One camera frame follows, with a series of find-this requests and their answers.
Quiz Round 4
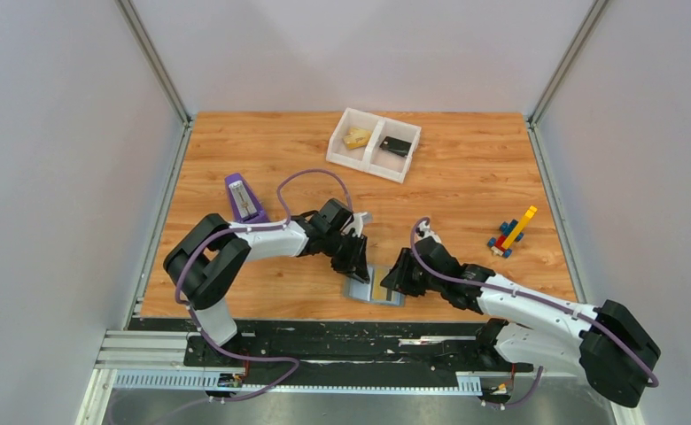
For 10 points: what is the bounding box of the right aluminium corner post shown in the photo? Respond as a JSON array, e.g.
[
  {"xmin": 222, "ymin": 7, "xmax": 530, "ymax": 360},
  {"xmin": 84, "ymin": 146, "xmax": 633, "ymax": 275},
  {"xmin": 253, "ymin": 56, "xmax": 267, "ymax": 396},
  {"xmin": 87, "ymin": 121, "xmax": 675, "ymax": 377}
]
[{"xmin": 528, "ymin": 0, "xmax": 610, "ymax": 127}]

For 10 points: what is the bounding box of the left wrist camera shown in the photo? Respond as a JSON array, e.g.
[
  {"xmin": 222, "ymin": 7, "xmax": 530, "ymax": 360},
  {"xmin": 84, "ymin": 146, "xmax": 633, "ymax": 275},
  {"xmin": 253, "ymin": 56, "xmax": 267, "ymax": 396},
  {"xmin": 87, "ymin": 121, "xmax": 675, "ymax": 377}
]
[{"xmin": 342, "ymin": 212, "xmax": 373, "ymax": 236}]

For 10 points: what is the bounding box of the black card in tray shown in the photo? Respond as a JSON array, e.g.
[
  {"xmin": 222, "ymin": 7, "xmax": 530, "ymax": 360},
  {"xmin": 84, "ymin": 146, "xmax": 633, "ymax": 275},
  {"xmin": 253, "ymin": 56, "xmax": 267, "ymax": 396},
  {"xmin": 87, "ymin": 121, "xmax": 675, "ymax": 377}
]
[{"xmin": 379, "ymin": 136, "xmax": 412, "ymax": 158}]

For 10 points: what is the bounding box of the aluminium rail frame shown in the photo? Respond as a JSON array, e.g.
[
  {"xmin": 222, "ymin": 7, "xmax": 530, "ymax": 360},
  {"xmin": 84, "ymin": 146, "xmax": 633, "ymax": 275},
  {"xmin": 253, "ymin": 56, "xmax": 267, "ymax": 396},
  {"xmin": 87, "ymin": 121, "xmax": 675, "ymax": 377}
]
[{"xmin": 89, "ymin": 329, "xmax": 630, "ymax": 397}]

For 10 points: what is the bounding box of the gold card in tray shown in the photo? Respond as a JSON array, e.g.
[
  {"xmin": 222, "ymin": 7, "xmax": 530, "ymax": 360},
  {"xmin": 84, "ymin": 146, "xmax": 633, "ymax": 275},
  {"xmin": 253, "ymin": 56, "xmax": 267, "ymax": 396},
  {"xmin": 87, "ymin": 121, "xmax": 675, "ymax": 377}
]
[{"xmin": 342, "ymin": 127, "xmax": 372, "ymax": 150}]

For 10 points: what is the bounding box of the gold credit card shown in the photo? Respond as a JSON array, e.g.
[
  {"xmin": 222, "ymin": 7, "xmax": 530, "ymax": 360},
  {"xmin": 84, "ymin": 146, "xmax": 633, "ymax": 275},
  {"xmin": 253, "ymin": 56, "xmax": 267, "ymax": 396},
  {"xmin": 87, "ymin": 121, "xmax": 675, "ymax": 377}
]
[{"xmin": 369, "ymin": 267, "xmax": 400, "ymax": 305}]

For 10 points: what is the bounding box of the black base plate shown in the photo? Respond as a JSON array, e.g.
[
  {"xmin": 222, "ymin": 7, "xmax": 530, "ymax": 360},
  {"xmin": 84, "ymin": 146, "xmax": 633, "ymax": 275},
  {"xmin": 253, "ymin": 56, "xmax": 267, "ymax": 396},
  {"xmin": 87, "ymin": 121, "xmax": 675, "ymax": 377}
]
[{"xmin": 182, "ymin": 318, "xmax": 558, "ymax": 391}]

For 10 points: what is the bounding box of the grey card holder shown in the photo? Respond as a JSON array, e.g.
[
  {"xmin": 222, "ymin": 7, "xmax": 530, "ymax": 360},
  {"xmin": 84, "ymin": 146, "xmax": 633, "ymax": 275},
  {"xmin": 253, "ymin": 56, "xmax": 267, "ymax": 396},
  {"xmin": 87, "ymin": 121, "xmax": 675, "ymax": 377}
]
[{"xmin": 343, "ymin": 264, "xmax": 405, "ymax": 307}]

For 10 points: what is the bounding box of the colourful toy brick figure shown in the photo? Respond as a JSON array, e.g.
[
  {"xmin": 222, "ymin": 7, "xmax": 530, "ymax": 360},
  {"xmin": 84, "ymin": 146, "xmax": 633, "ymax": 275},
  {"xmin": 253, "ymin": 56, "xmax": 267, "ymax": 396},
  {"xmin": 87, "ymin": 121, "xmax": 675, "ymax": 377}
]
[{"xmin": 487, "ymin": 205, "xmax": 538, "ymax": 259}]

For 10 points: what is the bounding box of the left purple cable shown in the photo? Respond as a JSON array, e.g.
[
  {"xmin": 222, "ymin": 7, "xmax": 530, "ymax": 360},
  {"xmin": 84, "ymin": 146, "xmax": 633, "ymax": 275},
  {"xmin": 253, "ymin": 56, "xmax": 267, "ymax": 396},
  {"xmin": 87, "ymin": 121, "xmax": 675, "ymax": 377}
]
[{"xmin": 174, "ymin": 168, "xmax": 353, "ymax": 362}]

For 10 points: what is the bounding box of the left aluminium corner post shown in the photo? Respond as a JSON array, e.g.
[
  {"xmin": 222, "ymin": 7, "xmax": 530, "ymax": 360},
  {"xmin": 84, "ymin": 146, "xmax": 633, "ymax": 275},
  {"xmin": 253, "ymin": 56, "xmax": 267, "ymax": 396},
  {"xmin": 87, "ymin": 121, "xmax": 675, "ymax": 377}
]
[{"xmin": 115, "ymin": 0, "xmax": 192, "ymax": 128}]

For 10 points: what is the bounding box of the white two-compartment tray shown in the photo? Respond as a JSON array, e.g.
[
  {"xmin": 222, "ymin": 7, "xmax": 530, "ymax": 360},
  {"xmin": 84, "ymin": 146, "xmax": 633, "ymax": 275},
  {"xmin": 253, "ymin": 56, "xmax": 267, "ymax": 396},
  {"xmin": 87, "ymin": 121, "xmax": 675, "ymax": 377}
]
[{"xmin": 326, "ymin": 108, "xmax": 422, "ymax": 183}]

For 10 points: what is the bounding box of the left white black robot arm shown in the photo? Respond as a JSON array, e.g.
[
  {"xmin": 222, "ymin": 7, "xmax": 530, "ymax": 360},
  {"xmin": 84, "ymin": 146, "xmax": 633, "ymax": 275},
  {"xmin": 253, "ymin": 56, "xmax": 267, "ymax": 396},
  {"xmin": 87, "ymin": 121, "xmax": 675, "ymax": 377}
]
[{"xmin": 163, "ymin": 198, "xmax": 372, "ymax": 366}]

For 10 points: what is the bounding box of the aluminium corner post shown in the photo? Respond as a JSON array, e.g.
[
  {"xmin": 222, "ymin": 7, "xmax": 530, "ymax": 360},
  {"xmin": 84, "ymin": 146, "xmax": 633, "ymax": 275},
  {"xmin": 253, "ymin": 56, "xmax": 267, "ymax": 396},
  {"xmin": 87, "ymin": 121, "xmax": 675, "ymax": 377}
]
[
  {"xmin": 115, "ymin": 0, "xmax": 192, "ymax": 128},
  {"xmin": 528, "ymin": 0, "xmax": 610, "ymax": 127}
]

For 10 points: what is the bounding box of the purple metronome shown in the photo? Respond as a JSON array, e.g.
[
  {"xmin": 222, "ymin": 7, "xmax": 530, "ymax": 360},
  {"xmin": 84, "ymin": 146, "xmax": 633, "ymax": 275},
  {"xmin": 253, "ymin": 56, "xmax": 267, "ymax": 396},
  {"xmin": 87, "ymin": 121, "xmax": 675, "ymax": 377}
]
[{"xmin": 224, "ymin": 173, "xmax": 269, "ymax": 224}]

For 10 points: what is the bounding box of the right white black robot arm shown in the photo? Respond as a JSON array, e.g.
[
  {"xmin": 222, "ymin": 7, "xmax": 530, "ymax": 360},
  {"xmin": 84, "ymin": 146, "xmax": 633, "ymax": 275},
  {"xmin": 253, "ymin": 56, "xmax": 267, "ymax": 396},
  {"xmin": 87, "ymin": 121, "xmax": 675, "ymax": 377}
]
[{"xmin": 380, "ymin": 237, "xmax": 661, "ymax": 408}]

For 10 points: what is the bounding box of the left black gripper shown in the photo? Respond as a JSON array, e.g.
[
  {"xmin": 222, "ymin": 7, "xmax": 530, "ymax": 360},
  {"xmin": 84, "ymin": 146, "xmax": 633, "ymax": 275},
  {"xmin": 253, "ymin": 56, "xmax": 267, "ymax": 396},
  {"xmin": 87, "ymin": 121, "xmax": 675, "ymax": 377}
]
[{"xmin": 322, "ymin": 230, "xmax": 371, "ymax": 283}]

